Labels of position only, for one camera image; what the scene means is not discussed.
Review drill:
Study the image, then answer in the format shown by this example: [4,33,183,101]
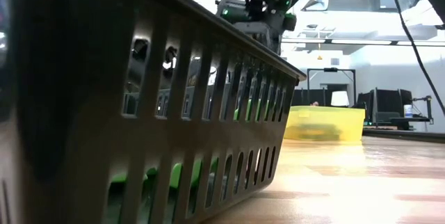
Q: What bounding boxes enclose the green rectangular eraser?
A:
[168,159,220,197]
[109,166,159,187]
[232,98,276,122]

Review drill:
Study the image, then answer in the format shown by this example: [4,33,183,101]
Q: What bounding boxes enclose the large black slotted basket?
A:
[0,0,307,224]

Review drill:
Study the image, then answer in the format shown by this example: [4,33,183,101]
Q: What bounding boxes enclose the yellow translucent plastic bin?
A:
[284,105,366,143]

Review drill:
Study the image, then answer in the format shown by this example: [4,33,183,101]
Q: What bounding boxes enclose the long ceiling light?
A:
[396,40,445,48]
[330,39,393,46]
[281,38,327,45]

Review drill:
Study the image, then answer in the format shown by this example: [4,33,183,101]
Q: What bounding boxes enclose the white tapered bucket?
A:
[330,90,350,108]

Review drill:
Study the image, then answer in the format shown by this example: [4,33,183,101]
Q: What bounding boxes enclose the black jointed stand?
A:
[412,95,435,125]

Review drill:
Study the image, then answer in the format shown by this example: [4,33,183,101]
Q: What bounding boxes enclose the black monitor group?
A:
[356,88,414,129]

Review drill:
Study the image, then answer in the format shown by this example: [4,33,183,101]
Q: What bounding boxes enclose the black gantry frame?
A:
[307,67,357,106]

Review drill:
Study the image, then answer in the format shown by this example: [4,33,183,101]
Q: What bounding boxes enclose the black flat panel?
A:
[291,89,330,106]

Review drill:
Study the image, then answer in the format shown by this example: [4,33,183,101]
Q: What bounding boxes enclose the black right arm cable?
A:
[383,0,445,116]

